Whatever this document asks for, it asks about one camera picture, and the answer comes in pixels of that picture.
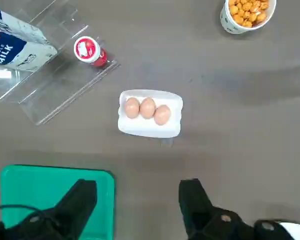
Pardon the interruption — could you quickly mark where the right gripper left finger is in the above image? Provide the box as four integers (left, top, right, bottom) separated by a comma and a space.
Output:
0, 178, 99, 240

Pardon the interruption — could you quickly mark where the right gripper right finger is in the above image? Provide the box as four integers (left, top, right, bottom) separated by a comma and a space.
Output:
178, 178, 291, 240

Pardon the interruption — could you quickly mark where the white egg box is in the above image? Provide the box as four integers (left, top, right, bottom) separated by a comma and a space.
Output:
117, 89, 184, 139

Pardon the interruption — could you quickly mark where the brown egg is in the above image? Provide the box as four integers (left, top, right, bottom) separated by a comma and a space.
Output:
153, 104, 172, 126
139, 97, 157, 120
124, 97, 141, 119

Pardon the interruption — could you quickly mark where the green plastic tray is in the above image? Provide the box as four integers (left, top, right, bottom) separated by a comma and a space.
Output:
0, 164, 116, 240

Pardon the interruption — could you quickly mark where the clear acrylic shelf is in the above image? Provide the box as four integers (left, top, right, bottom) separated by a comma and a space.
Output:
0, 0, 121, 126

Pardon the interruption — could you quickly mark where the small red white-lidded bottle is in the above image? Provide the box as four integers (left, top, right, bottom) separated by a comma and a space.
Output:
73, 35, 108, 69

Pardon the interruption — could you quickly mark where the blue white milk carton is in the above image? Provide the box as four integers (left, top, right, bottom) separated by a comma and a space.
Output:
0, 5, 59, 74

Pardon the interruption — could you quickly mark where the white cup of orange snacks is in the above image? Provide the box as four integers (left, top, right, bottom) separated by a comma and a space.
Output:
219, 0, 277, 35

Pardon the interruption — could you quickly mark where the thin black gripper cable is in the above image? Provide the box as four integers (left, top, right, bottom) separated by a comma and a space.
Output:
0, 204, 57, 227

